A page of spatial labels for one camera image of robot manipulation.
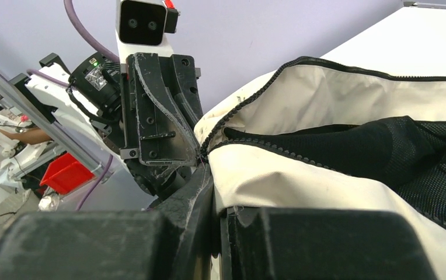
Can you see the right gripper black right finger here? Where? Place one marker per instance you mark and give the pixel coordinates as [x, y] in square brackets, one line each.
[299, 243]

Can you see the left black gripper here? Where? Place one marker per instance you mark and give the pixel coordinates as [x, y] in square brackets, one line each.
[146, 114]

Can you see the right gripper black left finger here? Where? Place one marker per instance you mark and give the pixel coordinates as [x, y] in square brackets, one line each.
[172, 241]

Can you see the beige jacket with black lining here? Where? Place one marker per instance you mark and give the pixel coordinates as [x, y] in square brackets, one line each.
[316, 134]

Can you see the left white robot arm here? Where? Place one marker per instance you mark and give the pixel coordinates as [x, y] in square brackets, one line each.
[50, 86]

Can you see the red plastic bin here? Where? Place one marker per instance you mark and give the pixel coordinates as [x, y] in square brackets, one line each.
[65, 174]

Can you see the person in background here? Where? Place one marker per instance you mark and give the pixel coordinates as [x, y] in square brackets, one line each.
[11, 143]

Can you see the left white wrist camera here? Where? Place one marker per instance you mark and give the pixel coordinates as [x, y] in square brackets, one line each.
[142, 26]

